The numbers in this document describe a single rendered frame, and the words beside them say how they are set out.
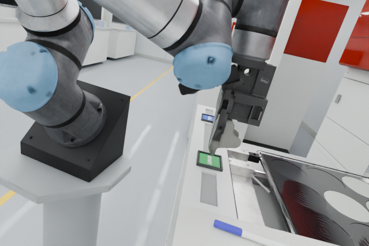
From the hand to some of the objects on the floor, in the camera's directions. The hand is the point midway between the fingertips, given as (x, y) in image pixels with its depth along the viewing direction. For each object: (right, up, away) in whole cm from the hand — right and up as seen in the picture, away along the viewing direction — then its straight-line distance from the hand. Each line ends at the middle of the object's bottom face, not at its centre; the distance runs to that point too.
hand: (210, 148), depth 47 cm
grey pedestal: (-63, -78, +44) cm, 110 cm away
